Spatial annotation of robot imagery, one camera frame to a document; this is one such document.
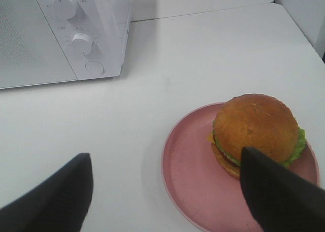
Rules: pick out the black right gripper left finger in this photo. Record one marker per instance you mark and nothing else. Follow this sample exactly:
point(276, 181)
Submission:
point(60, 203)

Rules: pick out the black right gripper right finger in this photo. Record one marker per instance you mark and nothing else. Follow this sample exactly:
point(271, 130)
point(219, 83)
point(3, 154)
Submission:
point(278, 199)

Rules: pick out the pink round plate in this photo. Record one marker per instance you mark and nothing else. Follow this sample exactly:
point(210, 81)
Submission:
point(202, 191)

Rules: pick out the burger with lettuce and cheese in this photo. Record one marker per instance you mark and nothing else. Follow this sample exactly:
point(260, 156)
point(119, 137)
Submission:
point(259, 121)

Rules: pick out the round white door release button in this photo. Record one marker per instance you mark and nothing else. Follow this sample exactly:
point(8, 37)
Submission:
point(94, 67)

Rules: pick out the white microwave door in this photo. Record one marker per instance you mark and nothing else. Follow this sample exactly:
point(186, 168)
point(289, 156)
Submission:
point(30, 53)

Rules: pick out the lower white microwave knob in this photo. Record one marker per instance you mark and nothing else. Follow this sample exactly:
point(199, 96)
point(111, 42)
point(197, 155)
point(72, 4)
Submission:
point(83, 43)

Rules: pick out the white microwave knob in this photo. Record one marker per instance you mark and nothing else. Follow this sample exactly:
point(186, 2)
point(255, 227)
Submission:
point(65, 9)
point(83, 43)

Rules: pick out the white microwave oven body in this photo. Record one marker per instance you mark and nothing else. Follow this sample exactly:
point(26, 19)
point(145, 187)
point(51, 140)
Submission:
point(106, 21)

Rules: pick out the upper white microwave knob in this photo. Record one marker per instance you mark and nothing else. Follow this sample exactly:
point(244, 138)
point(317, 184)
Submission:
point(65, 9)

